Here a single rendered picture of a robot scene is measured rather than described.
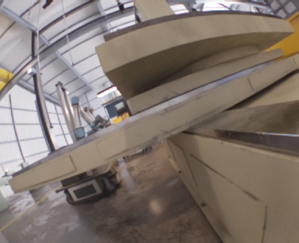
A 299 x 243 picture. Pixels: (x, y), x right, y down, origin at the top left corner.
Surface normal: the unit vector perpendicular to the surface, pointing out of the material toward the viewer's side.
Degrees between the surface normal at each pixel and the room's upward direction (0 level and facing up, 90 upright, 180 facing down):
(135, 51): 90
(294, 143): 90
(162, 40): 90
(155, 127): 90
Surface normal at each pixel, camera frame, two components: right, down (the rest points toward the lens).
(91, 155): 0.04, -0.01
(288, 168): -0.91, 0.40
